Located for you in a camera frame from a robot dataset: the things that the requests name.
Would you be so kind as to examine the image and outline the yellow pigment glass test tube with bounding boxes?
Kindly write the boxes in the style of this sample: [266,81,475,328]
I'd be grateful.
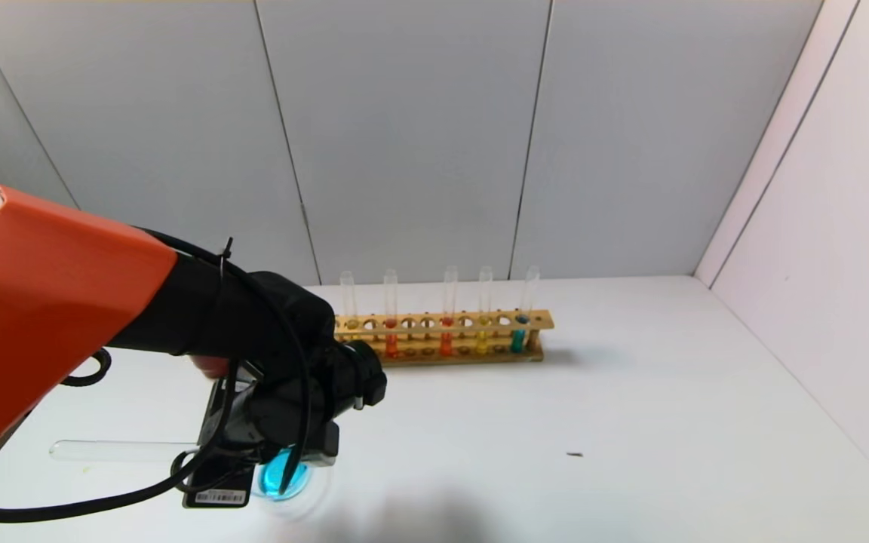
[474,265,495,356]
[339,271,364,342]

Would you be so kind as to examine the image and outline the blue pigment glass test tube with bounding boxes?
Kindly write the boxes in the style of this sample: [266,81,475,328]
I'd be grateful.
[509,265,541,354]
[48,440,204,464]

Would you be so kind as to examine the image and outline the wooden test tube rack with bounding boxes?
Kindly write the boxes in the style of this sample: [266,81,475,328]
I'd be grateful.
[333,309,555,368]

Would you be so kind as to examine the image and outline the orange pigment glass test tube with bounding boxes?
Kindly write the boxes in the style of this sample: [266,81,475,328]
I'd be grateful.
[383,269,401,360]
[439,266,459,358]

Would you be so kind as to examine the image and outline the dark red plastic cup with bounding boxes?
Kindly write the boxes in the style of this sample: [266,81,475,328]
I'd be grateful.
[190,355,233,380]

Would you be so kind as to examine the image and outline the clear glass dish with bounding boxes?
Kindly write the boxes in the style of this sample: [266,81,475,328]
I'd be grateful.
[252,445,315,502]

